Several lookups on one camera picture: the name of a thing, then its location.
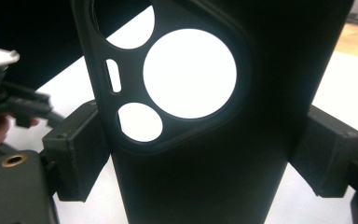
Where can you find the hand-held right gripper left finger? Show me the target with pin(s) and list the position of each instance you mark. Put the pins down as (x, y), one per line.
(74, 152)

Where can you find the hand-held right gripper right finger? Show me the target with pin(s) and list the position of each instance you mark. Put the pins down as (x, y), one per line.
(329, 155)

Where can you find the black phone case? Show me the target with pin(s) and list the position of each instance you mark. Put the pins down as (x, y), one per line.
(205, 174)

